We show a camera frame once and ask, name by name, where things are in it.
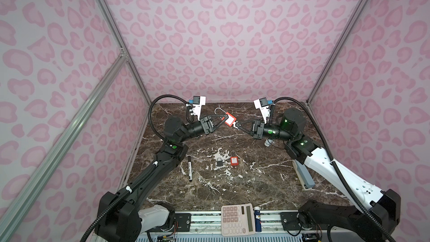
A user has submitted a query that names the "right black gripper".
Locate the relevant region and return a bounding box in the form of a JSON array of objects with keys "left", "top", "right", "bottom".
[{"left": 237, "top": 118, "right": 295, "bottom": 142}]

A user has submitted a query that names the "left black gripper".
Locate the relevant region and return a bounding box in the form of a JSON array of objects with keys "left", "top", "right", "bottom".
[{"left": 178, "top": 114, "right": 226, "bottom": 145}]

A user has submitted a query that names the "red padlock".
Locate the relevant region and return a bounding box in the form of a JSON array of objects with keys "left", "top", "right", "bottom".
[
  {"left": 215, "top": 108, "right": 237, "bottom": 127},
  {"left": 230, "top": 151, "right": 239, "bottom": 166}
]

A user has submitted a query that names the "small grey padlock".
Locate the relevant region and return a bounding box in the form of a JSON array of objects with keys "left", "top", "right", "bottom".
[{"left": 216, "top": 158, "right": 224, "bottom": 168}]

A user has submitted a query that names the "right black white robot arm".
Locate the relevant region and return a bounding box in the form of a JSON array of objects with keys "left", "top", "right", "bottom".
[{"left": 236, "top": 108, "right": 401, "bottom": 242}]

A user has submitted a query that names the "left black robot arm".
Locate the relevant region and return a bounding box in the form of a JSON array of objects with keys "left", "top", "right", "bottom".
[{"left": 81, "top": 115, "right": 229, "bottom": 242}]

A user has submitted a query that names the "light blue grey case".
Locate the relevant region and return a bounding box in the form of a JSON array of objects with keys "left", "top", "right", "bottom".
[{"left": 264, "top": 138, "right": 273, "bottom": 147}]

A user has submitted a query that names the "black marker pen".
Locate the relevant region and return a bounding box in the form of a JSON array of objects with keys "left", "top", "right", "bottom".
[{"left": 187, "top": 155, "right": 193, "bottom": 182}]

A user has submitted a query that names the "blue grey stapler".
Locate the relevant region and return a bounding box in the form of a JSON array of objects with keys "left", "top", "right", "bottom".
[{"left": 293, "top": 160, "right": 315, "bottom": 190}]

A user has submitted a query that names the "blue white glue stick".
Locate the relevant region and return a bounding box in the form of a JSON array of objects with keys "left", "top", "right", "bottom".
[{"left": 254, "top": 206, "right": 262, "bottom": 233}]

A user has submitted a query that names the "pink white calculator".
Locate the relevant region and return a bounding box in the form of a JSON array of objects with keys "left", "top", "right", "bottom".
[{"left": 221, "top": 203, "right": 256, "bottom": 237}]

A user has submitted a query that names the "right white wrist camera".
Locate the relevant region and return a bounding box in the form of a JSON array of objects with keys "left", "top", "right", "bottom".
[{"left": 254, "top": 97, "right": 273, "bottom": 123}]

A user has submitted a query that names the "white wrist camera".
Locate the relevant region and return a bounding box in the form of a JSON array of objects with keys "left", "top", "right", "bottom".
[
  {"left": 186, "top": 96, "right": 206, "bottom": 123},
  {"left": 254, "top": 97, "right": 273, "bottom": 123}
]

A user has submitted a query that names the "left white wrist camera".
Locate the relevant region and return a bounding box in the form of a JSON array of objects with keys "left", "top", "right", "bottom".
[{"left": 186, "top": 96, "right": 206, "bottom": 123}]

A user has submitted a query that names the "aluminium front rail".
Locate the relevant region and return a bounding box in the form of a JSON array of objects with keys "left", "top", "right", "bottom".
[{"left": 137, "top": 210, "right": 380, "bottom": 241}]

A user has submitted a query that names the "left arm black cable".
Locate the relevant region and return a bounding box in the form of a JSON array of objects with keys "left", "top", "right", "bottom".
[{"left": 80, "top": 94, "right": 194, "bottom": 242}]

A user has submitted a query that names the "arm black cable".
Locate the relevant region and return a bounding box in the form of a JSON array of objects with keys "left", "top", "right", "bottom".
[
  {"left": 273, "top": 97, "right": 397, "bottom": 242},
  {"left": 80, "top": 94, "right": 194, "bottom": 242}
]

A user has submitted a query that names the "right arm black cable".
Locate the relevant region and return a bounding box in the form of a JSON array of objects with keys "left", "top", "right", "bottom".
[{"left": 273, "top": 97, "right": 397, "bottom": 242}]

